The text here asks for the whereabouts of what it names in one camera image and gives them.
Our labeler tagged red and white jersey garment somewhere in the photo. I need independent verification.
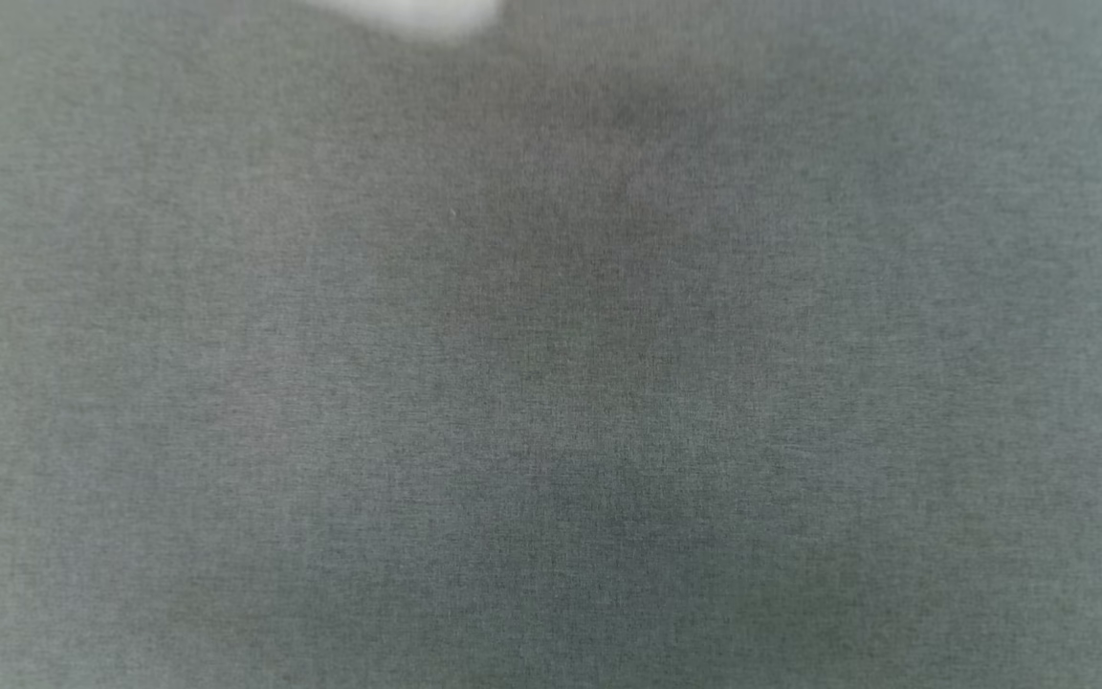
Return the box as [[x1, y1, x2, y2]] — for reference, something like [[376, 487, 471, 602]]
[[307, 0, 504, 41]]

